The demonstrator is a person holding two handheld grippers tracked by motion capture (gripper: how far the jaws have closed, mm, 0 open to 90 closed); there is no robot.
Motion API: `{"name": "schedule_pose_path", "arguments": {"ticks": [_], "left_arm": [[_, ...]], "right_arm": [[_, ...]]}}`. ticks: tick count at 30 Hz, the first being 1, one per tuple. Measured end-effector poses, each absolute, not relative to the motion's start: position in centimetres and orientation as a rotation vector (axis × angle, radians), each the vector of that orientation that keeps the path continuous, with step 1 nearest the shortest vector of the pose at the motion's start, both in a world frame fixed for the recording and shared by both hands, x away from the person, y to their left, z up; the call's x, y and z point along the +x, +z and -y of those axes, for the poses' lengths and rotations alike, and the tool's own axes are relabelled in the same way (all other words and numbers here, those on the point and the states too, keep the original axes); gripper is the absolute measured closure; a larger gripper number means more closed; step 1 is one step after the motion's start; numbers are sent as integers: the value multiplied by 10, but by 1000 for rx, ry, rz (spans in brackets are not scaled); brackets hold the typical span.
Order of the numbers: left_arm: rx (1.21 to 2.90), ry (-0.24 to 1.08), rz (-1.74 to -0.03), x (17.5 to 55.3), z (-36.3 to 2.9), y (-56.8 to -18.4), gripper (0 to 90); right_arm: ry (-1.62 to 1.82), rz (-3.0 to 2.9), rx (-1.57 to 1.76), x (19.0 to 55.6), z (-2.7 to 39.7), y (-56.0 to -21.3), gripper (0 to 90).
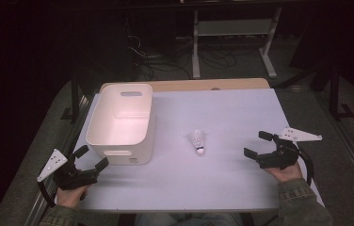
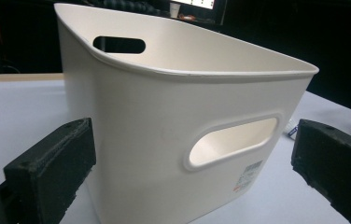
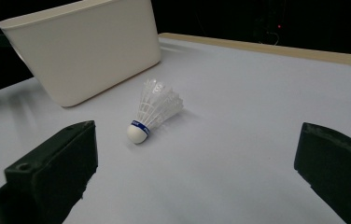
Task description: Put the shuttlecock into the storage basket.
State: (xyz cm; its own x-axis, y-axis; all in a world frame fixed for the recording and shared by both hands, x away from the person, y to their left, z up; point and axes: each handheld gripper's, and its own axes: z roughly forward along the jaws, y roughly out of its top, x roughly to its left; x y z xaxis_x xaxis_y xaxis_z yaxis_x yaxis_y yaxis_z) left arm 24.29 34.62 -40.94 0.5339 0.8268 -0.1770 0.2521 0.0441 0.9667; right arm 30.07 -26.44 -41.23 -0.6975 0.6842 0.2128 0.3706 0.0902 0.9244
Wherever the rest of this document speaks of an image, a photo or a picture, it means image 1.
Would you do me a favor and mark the person's left hand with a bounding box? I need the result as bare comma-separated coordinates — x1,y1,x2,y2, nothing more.
55,184,90,209

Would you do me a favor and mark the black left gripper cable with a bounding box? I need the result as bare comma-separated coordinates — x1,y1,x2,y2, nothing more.
36,180,57,209

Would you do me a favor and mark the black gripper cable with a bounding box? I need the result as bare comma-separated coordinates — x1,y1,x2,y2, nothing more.
36,180,57,209
297,144,315,186

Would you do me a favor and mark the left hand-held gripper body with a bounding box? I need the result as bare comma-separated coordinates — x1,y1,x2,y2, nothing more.
36,148,100,191

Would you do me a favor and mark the tangle of floor cables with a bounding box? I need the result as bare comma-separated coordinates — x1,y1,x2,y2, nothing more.
126,32,240,81

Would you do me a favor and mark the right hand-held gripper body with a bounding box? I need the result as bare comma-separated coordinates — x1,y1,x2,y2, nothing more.
258,125,323,170

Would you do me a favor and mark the white plastic storage bin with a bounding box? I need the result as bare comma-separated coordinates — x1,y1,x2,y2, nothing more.
85,83,156,166

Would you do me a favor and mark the white metal desk frame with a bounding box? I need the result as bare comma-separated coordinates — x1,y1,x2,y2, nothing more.
191,7,283,80

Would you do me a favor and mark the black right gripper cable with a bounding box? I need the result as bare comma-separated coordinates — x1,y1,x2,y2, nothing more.
297,144,315,186

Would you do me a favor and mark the black metal stand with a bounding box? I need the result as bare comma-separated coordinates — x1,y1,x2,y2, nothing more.
328,60,354,122
59,67,83,124

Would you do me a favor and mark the person's right hand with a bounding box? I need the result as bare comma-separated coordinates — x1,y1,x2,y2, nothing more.
264,162,305,184

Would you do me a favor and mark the aluminium floor rail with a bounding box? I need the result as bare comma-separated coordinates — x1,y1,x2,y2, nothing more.
24,93,95,226
317,93,354,197

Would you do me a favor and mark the white shuttlecock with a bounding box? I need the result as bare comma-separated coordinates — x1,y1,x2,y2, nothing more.
188,129,206,156

